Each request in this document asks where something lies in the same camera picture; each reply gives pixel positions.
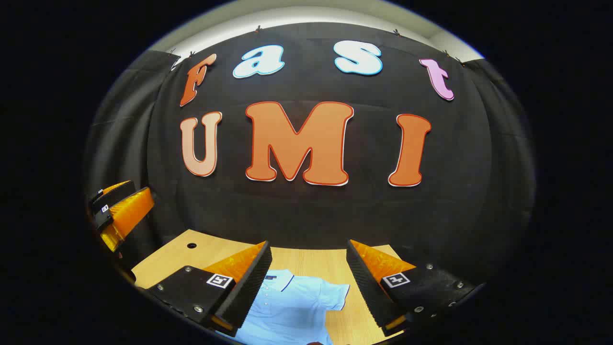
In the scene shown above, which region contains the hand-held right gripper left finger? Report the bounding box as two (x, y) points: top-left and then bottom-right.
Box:
(145, 241), (273, 337)

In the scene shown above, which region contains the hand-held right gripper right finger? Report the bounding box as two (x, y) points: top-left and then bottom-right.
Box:
(346, 239), (486, 337)

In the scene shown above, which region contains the light blue polo T-shirt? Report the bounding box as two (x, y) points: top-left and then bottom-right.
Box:
(230, 269), (351, 345)

